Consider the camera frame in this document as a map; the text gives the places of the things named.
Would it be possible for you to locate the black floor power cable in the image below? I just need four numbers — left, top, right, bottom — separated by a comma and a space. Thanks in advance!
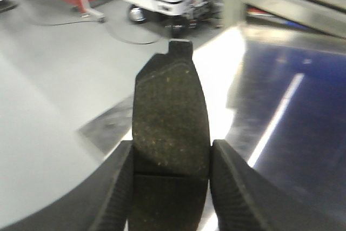
26, 17, 165, 45

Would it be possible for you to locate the grey brake pad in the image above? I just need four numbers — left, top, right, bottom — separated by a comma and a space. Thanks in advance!
128, 39, 210, 230

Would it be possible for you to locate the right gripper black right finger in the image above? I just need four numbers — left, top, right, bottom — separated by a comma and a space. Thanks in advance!
210, 140, 345, 230

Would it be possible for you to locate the stainless steel roller rack frame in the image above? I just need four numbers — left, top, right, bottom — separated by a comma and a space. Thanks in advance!
194, 0, 346, 39

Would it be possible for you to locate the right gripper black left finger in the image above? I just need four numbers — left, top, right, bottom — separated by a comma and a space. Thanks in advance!
4, 141, 134, 230

